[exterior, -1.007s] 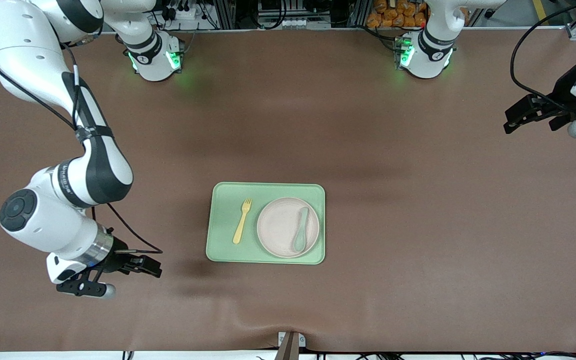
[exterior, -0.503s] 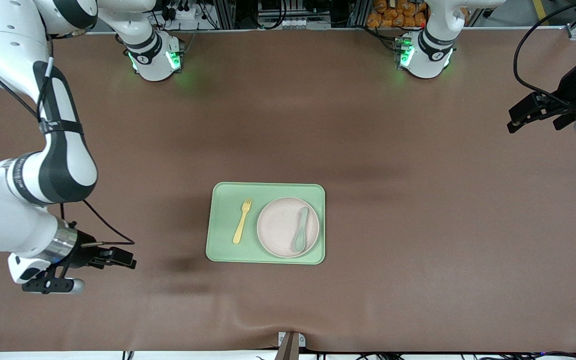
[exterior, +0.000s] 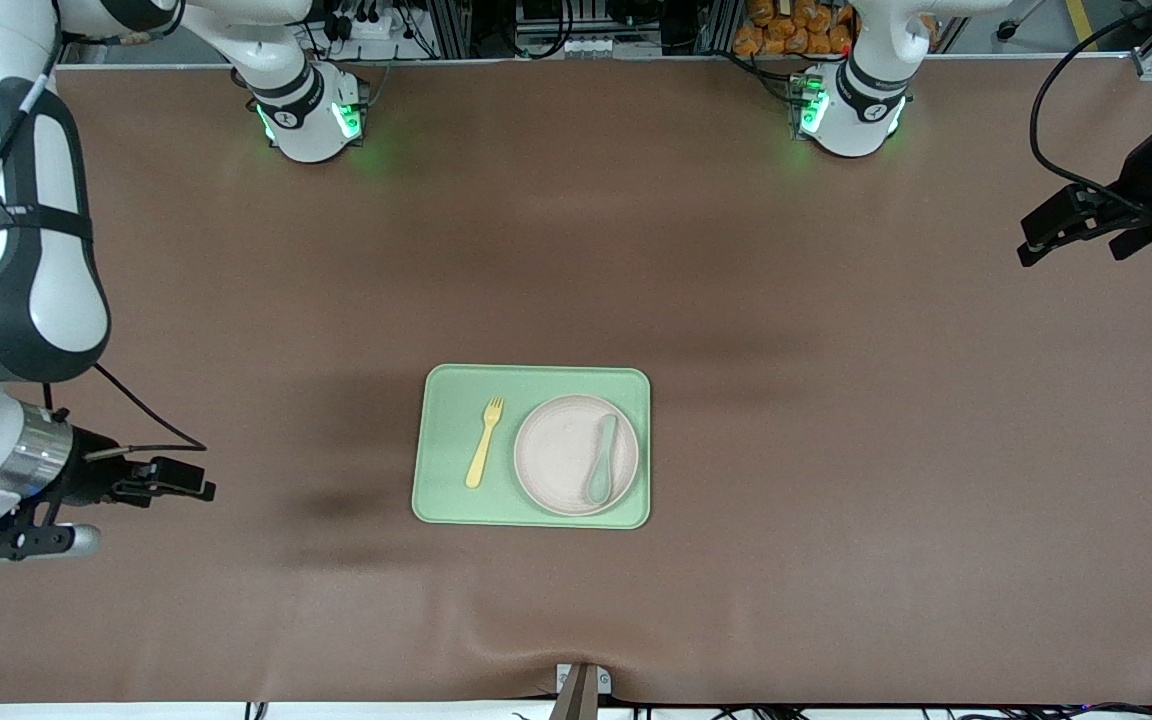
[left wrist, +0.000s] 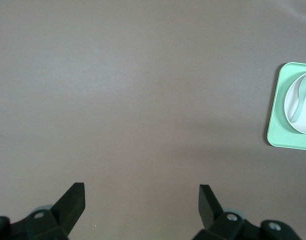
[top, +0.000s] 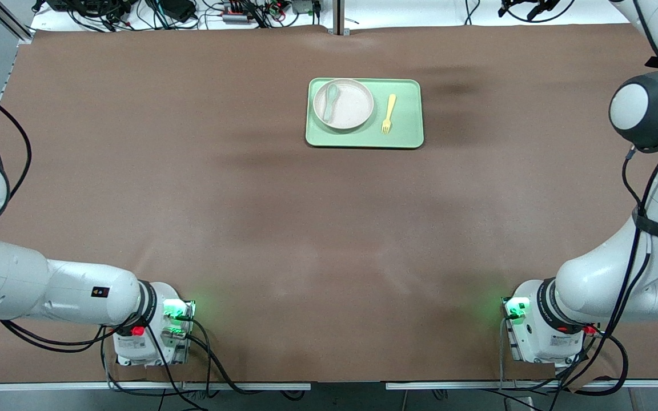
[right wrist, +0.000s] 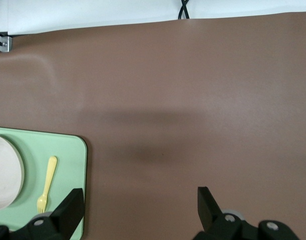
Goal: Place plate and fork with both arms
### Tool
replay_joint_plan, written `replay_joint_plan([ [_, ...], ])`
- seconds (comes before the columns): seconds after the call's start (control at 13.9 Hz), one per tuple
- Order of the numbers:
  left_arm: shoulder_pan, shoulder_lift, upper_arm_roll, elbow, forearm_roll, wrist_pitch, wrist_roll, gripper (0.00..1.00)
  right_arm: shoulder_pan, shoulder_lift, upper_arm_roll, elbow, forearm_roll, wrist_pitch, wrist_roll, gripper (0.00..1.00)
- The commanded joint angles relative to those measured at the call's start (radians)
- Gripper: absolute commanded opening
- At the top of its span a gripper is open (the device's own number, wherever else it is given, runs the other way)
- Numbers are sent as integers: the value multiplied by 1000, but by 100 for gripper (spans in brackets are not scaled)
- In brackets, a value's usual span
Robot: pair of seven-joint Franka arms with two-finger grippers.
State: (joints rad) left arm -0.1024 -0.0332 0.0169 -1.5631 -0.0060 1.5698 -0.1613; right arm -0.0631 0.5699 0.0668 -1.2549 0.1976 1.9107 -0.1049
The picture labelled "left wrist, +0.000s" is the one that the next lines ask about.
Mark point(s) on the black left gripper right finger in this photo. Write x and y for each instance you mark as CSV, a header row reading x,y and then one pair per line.
x,y
210,210

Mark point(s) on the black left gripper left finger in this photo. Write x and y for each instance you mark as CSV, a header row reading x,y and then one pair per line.
x,y
67,207

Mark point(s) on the light green rectangular tray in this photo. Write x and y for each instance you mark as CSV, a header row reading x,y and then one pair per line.
x,y
278,130

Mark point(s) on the brown table mat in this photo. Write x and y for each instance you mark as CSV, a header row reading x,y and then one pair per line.
x,y
117,87

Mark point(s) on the grey-green plastic spoon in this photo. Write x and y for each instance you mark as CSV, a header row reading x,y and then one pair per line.
x,y
305,86

